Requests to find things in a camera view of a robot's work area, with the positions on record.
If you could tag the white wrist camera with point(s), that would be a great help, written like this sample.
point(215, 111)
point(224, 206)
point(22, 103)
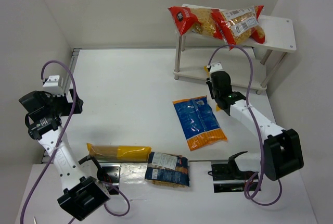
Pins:
point(214, 67)
point(54, 85)

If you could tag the yellow spaghetti bag front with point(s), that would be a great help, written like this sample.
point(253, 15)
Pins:
point(120, 153)

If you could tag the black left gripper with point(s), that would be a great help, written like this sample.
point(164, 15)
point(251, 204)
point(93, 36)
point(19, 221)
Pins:
point(67, 104)

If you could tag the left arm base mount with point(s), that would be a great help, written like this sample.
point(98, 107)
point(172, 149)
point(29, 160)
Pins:
point(109, 172)

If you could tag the blue orange spaghetti bag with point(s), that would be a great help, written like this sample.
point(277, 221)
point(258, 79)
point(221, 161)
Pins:
point(198, 122)

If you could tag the dark blue pasta bag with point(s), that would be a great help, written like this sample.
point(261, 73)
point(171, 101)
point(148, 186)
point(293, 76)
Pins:
point(167, 170)

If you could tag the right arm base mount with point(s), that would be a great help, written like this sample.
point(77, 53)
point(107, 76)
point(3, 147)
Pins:
point(226, 181)

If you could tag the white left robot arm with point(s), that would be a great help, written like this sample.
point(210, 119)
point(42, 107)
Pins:
point(82, 194)

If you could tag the red pasta bag left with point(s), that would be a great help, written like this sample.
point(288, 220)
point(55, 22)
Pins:
point(197, 20)

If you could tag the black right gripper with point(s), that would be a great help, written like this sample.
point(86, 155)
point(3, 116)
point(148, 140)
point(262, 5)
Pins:
point(209, 86)

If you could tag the red pasta bag right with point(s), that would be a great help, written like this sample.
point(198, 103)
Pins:
point(238, 25)

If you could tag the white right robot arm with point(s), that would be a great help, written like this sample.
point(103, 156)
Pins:
point(280, 150)

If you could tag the white two-tier shelf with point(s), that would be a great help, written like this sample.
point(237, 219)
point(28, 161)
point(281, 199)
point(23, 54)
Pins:
point(192, 56)

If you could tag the red pasta bag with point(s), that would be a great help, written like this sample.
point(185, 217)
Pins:
point(238, 25)
point(197, 20)

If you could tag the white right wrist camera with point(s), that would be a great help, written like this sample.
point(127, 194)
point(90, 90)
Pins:
point(214, 67)

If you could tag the yellow spaghetti bag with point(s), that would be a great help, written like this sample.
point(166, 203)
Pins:
point(120, 153)
point(206, 70)

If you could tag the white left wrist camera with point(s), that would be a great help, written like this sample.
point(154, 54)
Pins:
point(54, 85)

